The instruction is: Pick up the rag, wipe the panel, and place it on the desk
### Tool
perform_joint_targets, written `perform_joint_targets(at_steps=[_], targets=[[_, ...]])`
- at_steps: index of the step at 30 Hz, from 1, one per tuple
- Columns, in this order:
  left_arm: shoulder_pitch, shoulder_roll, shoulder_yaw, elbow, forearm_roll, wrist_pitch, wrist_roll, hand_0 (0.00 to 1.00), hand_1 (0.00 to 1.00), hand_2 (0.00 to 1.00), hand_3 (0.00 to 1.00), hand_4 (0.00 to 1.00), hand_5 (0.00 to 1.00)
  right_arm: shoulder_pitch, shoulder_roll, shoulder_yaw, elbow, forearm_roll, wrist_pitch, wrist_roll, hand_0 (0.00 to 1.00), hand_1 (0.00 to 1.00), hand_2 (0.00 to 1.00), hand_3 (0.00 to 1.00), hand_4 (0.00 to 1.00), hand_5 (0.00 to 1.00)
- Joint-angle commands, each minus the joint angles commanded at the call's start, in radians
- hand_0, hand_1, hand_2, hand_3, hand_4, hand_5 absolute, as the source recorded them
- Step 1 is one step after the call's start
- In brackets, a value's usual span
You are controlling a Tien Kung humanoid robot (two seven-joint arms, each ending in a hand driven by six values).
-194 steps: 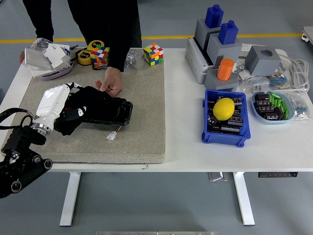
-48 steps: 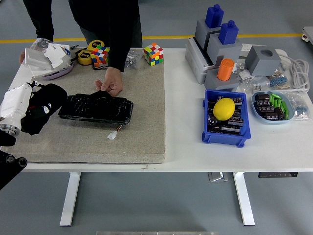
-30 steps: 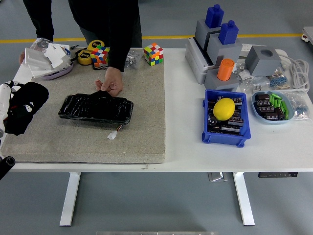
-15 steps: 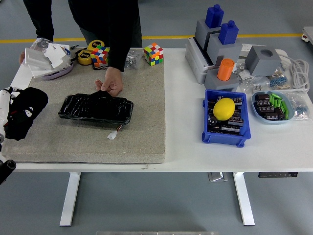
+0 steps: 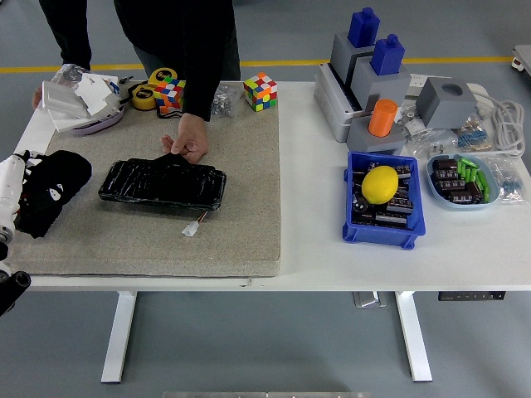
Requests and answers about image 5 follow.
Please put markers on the grey block with round hole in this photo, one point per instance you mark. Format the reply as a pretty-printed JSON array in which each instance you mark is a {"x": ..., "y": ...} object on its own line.
[{"x": 446, "y": 108}]

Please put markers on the light blue tray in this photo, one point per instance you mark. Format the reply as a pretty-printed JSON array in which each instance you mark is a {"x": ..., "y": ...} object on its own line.
[{"x": 439, "y": 199}]

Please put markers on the small blue tool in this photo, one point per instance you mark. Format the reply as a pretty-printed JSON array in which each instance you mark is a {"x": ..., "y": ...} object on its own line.
[{"x": 118, "y": 85}]

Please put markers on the person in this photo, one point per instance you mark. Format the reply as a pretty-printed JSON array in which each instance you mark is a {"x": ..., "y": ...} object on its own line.
[{"x": 174, "y": 25}]

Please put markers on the dark brown capacitor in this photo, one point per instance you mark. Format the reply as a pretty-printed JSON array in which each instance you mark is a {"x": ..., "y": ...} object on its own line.
[
  {"x": 450, "y": 185},
  {"x": 444, "y": 164},
  {"x": 466, "y": 194},
  {"x": 446, "y": 174}
]

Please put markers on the person's right forearm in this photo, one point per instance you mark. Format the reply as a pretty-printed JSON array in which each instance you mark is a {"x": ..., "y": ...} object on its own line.
[{"x": 74, "y": 45}]

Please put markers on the person's left hand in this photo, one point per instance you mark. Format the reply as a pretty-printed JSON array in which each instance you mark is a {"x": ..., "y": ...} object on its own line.
[{"x": 193, "y": 137}]

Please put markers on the green battery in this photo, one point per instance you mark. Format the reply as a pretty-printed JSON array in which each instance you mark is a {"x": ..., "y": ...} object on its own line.
[
  {"x": 460, "y": 170},
  {"x": 485, "y": 192},
  {"x": 468, "y": 161},
  {"x": 466, "y": 173},
  {"x": 481, "y": 178}
]

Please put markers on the metal table bracket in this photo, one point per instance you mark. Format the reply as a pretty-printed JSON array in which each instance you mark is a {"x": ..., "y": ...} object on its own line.
[{"x": 369, "y": 299}]

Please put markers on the light grey enclosure box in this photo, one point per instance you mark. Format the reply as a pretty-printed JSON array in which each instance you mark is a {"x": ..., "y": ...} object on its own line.
[{"x": 332, "y": 112}]

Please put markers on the low grey block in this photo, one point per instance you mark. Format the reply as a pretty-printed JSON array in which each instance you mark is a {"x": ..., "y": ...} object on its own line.
[{"x": 373, "y": 144}]

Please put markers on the clear bag with plug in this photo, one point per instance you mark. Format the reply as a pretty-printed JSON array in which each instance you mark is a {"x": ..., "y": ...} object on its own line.
[{"x": 431, "y": 145}]

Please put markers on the yellow lemon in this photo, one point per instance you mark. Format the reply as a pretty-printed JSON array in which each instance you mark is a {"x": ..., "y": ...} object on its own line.
[{"x": 379, "y": 184}]

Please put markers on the person's right hand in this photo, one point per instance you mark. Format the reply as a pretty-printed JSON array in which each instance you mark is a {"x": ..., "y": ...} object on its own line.
[{"x": 38, "y": 97}]

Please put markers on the person's left forearm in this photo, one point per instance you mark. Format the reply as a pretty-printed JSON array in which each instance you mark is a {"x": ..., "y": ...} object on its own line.
[{"x": 203, "y": 91}]

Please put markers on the blue plastic bin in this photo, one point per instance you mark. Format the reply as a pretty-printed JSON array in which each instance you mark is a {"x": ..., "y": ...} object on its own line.
[{"x": 377, "y": 236}]

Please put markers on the black rag with red tag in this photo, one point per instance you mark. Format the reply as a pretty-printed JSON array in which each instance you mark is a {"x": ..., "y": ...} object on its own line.
[{"x": 70, "y": 170}]

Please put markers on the white table leg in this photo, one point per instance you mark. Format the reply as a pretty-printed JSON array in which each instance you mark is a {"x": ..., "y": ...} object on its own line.
[
  {"x": 415, "y": 336},
  {"x": 118, "y": 336}
]

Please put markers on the black table control panel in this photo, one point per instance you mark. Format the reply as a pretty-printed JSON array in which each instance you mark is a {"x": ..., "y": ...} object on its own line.
[{"x": 471, "y": 296}]

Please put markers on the black glossy panel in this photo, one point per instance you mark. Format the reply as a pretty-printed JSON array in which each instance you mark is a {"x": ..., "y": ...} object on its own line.
[{"x": 166, "y": 186}]

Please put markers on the grey-brown mat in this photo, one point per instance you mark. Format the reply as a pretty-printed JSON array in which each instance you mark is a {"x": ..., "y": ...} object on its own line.
[{"x": 145, "y": 248}]

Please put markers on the bag of metal screws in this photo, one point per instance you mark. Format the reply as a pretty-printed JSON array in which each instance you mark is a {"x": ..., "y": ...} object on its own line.
[{"x": 226, "y": 101}]

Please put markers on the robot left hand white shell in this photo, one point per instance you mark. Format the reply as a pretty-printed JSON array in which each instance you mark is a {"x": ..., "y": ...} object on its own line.
[{"x": 8, "y": 186}]

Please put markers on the orange cylinder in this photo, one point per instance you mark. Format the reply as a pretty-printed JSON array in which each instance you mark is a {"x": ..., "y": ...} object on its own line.
[{"x": 382, "y": 118}]

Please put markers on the white paper card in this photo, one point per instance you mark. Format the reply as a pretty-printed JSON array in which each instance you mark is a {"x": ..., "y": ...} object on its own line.
[{"x": 97, "y": 93}]

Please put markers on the blue bottle block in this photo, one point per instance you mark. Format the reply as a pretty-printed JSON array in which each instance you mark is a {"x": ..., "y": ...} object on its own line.
[
  {"x": 363, "y": 27},
  {"x": 387, "y": 56}
]

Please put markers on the clear plastic bag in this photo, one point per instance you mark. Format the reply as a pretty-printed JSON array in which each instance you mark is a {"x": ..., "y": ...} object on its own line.
[{"x": 68, "y": 74}]

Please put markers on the bag of blue resistors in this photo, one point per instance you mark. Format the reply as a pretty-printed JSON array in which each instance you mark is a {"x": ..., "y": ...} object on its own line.
[
  {"x": 475, "y": 137},
  {"x": 508, "y": 182}
]

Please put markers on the bag of small white parts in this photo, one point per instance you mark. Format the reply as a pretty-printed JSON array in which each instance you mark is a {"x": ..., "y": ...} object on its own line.
[{"x": 410, "y": 120}]

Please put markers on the black round capacitor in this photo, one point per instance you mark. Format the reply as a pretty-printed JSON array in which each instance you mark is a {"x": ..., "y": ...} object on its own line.
[{"x": 360, "y": 204}]

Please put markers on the white power strip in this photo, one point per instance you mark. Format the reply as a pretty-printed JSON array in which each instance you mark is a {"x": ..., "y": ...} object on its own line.
[{"x": 417, "y": 85}]

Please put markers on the multicolour puzzle cube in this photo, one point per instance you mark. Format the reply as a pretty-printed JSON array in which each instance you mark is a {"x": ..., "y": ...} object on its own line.
[
  {"x": 170, "y": 95},
  {"x": 260, "y": 92}
]

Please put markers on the purple tray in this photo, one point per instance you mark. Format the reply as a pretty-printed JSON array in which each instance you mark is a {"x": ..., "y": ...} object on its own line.
[{"x": 103, "y": 123}]

